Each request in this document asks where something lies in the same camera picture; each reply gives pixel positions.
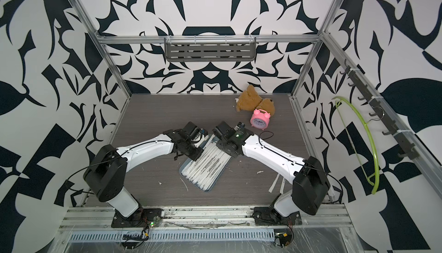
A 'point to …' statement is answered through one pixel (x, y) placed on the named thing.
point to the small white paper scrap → (187, 190)
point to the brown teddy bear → (250, 99)
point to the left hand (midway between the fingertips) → (200, 151)
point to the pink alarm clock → (260, 119)
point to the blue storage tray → (210, 137)
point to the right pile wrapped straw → (273, 184)
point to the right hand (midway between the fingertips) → (221, 143)
